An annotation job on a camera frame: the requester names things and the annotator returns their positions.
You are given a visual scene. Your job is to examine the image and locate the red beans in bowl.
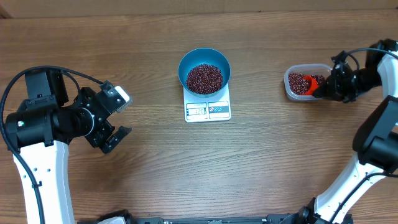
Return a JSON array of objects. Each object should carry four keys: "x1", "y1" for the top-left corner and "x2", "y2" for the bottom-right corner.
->
[{"x1": 185, "y1": 63, "x2": 223, "y2": 95}]

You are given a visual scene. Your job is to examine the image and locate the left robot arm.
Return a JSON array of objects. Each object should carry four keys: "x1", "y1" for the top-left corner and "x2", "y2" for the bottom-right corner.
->
[{"x1": 1, "y1": 66, "x2": 132, "y2": 223}]

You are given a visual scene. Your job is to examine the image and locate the red measuring scoop blue handle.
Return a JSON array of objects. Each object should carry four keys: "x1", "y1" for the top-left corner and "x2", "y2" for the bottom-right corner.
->
[{"x1": 303, "y1": 75, "x2": 319, "y2": 95}]

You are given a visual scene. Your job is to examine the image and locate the clear plastic container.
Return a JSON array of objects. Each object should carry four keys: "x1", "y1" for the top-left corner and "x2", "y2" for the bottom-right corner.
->
[{"x1": 284, "y1": 63, "x2": 332, "y2": 101}]

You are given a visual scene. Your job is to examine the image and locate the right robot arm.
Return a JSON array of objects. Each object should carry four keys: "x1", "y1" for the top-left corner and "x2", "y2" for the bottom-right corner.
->
[{"x1": 294, "y1": 39, "x2": 397, "y2": 223}]

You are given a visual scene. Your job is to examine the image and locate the blue bowl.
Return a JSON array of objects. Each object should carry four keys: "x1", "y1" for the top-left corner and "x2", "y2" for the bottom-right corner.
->
[{"x1": 177, "y1": 48, "x2": 231, "y2": 98}]

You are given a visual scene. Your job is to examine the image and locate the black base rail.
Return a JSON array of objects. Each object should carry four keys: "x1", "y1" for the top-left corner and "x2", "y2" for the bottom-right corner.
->
[{"x1": 77, "y1": 208, "x2": 354, "y2": 224}]

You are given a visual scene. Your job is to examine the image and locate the white digital kitchen scale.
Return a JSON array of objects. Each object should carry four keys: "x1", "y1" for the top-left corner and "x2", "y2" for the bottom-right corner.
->
[{"x1": 183, "y1": 84, "x2": 231, "y2": 123}]

